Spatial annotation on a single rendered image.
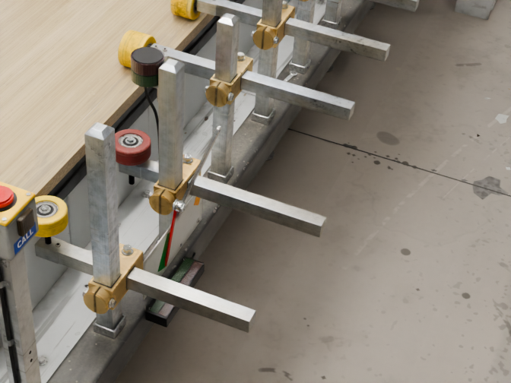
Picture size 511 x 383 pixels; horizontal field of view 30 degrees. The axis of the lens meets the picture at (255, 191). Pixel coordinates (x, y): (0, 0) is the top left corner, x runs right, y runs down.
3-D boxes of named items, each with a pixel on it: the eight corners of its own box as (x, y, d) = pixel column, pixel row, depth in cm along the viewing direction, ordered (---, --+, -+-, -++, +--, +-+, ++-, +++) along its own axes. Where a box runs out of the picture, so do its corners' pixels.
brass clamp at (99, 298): (146, 270, 179) (146, 251, 176) (110, 319, 170) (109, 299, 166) (117, 260, 181) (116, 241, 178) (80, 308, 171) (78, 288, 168)
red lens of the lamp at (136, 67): (170, 62, 172) (170, 52, 171) (154, 79, 168) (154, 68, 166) (141, 53, 174) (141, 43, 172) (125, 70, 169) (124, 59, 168)
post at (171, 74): (181, 254, 200) (185, 59, 169) (173, 264, 197) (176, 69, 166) (166, 248, 201) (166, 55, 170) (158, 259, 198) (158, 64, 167)
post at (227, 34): (229, 197, 220) (240, 14, 189) (223, 205, 218) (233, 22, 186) (215, 192, 221) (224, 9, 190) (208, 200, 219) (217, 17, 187)
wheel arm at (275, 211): (325, 230, 185) (327, 214, 183) (318, 242, 183) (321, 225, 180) (126, 166, 197) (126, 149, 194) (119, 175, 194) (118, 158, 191)
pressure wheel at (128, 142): (157, 177, 198) (157, 133, 191) (139, 200, 193) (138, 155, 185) (124, 166, 200) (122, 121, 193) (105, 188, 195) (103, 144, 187)
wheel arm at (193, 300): (255, 324, 171) (256, 308, 168) (247, 337, 168) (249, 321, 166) (46, 248, 182) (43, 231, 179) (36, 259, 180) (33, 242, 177)
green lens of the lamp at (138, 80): (169, 74, 174) (170, 64, 172) (154, 90, 169) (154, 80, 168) (141, 65, 175) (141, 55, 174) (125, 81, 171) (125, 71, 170)
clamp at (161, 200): (201, 178, 195) (201, 159, 192) (171, 219, 185) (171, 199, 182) (176, 171, 196) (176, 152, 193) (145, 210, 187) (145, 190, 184)
